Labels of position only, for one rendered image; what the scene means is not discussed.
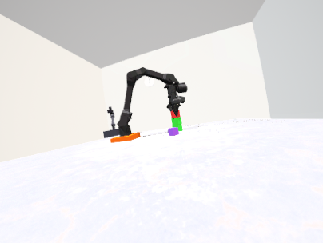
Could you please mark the purple block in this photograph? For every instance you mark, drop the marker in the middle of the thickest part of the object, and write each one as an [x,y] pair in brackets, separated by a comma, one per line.
[173,131]

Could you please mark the green block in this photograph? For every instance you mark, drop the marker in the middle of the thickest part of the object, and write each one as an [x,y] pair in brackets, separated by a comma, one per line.
[176,121]
[179,127]

